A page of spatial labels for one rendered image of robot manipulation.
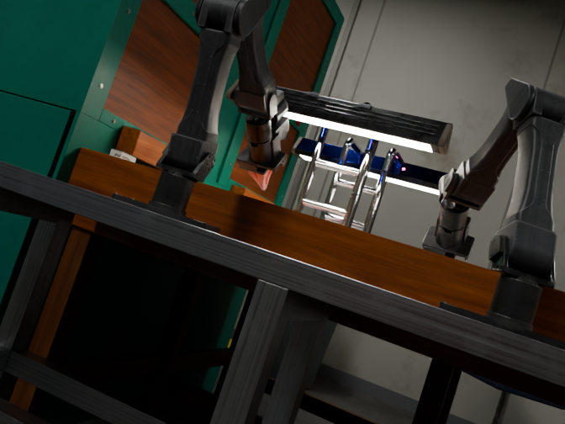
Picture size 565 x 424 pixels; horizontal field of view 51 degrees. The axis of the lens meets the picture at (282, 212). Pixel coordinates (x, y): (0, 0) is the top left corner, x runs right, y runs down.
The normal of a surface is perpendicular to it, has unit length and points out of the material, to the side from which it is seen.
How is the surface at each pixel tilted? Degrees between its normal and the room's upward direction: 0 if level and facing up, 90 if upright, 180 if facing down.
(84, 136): 90
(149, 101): 90
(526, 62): 90
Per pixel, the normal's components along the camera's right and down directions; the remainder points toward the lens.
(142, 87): 0.88, 0.27
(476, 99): -0.29, -0.17
